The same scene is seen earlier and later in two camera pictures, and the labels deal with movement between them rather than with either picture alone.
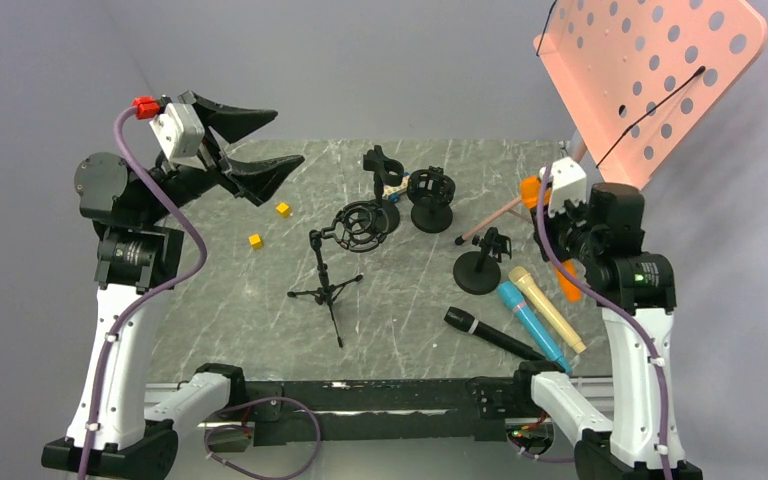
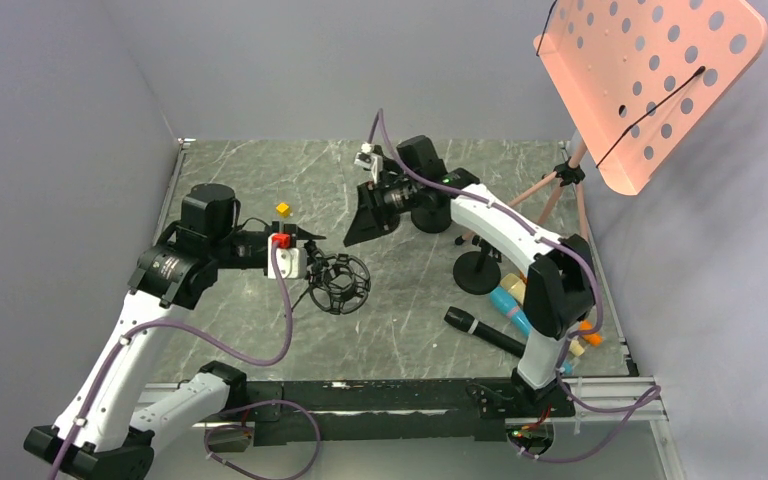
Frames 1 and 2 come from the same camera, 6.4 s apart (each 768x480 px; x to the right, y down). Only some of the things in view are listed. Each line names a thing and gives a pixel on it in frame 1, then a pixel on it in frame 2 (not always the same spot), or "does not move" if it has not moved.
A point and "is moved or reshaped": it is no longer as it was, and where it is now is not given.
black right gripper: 551,224 to 373,215
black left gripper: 256,180 to 297,233
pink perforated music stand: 638,76 does not move
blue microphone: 512,295 is moved or reshaped
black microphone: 464,320 does not move
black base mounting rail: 340,411 does not move
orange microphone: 566,271 to 594,339
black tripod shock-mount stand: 359,226 is moved or reshaped
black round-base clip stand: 478,272 does not move
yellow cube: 283,209 does not move
